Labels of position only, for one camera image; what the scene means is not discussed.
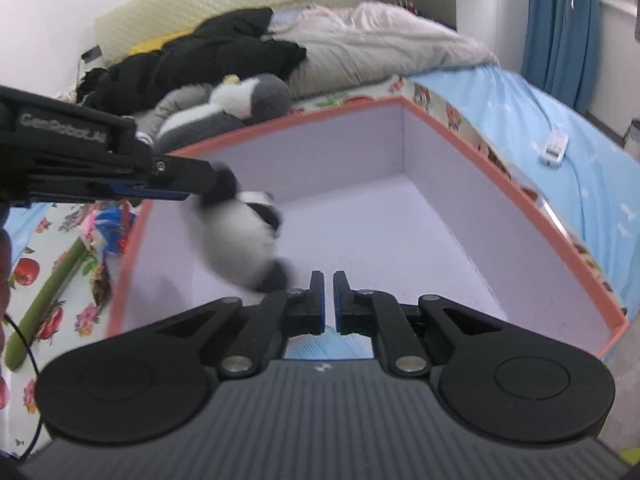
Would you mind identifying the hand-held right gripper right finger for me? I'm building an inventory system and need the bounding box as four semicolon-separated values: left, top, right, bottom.
333;270;503;378

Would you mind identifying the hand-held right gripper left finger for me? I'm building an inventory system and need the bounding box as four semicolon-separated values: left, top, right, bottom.
152;270;326;380

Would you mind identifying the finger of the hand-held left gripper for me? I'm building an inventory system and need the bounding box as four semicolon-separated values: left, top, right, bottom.
112;155;238;207

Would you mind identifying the panda plush toy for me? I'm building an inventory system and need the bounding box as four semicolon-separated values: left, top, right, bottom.
197;162;297;293

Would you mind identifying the orange-rimmed storage box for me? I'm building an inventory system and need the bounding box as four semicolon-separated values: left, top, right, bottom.
107;96;629;361

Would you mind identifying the grey white penguin plush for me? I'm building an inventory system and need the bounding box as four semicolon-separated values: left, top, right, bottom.
135;74;294;153

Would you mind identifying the black clothes pile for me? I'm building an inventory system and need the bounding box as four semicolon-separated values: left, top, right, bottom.
75;7;308;116

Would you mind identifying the yellow cloth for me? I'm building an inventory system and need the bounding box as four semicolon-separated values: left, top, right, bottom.
127;30;193;57

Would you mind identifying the fruit and flower printed sheet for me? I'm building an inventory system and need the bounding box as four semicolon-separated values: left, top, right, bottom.
0;74;628;461

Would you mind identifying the light grey duvet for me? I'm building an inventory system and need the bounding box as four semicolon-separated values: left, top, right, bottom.
265;1;501;100

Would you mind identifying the blue bed sheet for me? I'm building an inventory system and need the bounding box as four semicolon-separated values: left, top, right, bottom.
0;7;640;321

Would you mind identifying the white remote control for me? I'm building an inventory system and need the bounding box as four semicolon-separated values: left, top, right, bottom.
539;130;570;165

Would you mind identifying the blue curtain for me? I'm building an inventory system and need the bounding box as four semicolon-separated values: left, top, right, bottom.
521;0;603;113

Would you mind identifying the green long-handled massage brush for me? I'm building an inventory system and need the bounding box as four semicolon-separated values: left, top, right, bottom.
5;237;92;368

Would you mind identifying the black cable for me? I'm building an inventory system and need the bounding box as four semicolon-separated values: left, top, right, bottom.
0;312;44;461

